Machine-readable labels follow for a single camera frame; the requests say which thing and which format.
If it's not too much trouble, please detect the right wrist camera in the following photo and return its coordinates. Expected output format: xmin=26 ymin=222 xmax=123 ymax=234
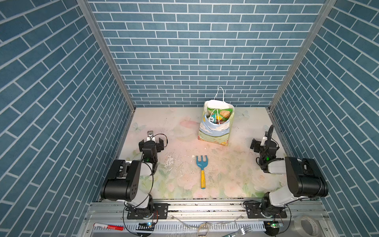
xmin=260 ymin=131 xmax=268 ymax=147

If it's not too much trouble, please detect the green chips bag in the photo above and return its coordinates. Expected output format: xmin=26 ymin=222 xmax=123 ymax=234
xmin=207 ymin=108 xmax=233 ymax=124

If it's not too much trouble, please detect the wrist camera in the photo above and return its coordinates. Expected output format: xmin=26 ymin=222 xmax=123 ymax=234
xmin=147 ymin=130 xmax=156 ymax=142
xmin=260 ymin=131 xmax=268 ymax=147

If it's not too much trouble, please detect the clear tape roll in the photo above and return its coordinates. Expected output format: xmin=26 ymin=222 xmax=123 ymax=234
xmin=294 ymin=215 xmax=321 ymax=237

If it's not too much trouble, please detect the red handled tool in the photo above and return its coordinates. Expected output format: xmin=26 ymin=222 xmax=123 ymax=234
xmin=93 ymin=223 xmax=124 ymax=231

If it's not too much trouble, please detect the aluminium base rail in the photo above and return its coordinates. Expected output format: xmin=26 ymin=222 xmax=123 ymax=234
xmin=84 ymin=198 xmax=328 ymax=223

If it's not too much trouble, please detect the illustrated paper gift bag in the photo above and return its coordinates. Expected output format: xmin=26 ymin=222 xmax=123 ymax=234
xmin=198 ymin=87 xmax=235 ymax=146

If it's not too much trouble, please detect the beige cord loop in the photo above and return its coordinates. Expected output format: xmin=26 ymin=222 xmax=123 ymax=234
xmin=196 ymin=223 xmax=210 ymax=237

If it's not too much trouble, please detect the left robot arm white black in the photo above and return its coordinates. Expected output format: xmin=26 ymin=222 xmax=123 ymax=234
xmin=100 ymin=138 xmax=168 ymax=220

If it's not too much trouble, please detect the white slotted cable duct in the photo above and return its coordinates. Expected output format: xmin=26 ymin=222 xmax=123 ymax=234
xmin=126 ymin=221 xmax=266 ymax=233

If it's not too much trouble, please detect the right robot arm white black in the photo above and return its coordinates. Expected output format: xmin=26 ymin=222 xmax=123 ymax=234
xmin=242 ymin=138 xmax=329 ymax=219

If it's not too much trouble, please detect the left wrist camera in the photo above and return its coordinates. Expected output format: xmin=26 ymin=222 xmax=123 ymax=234
xmin=147 ymin=130 xmax=156 ymax=142

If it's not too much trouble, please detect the metal fork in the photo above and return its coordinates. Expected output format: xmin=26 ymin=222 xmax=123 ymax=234
xmin=223 ymin=226 xmax=253 ymax=237

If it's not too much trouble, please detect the blue yellow toy rake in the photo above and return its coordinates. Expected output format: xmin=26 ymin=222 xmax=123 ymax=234
xmin=196 ymin=156 xmax=208 ymax=189

